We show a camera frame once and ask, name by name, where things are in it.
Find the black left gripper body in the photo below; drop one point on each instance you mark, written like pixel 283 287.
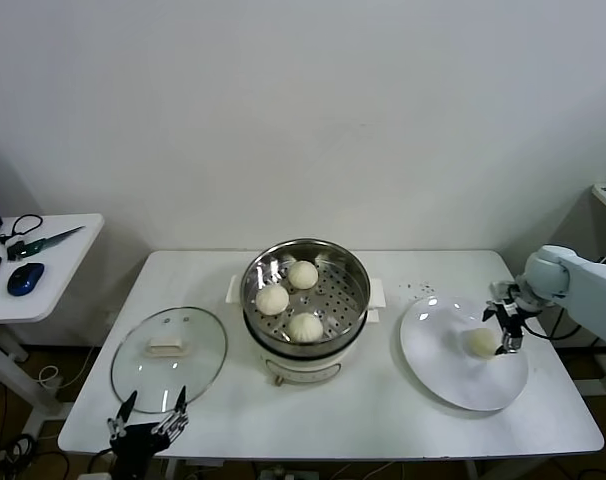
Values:
pixel 133 445

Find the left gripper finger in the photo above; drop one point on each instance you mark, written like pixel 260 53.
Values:
pixel 122 419
pixel 175 420

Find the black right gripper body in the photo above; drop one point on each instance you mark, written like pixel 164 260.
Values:
pixel 512 312

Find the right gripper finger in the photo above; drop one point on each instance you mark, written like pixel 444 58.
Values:
pixel 513 340
pixel 492 307

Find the white steamed baozi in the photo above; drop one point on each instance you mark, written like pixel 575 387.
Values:
pixel 303 274
pixel 272 299
pixel 478 344
pixel 305 326

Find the round glass pot lid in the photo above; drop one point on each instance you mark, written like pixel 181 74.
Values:
pixel 165 348

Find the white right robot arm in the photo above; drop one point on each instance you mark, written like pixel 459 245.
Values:
pixel 583 280

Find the scattered dark crumbs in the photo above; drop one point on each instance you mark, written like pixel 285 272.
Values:
pixel 425 286

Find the large white plate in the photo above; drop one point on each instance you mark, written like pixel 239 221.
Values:
pixel 448 370

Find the white electric cooker pot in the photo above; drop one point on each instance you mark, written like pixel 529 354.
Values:
pixel 303 367

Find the white side table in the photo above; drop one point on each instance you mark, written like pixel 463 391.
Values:
pixel 68 270

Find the blue computer mouse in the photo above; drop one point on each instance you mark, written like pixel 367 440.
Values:
pixel 25 279

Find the green and black tool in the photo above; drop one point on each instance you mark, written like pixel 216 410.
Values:
pixel 33 246

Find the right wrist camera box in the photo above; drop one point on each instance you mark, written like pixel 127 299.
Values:
pixel 502 290

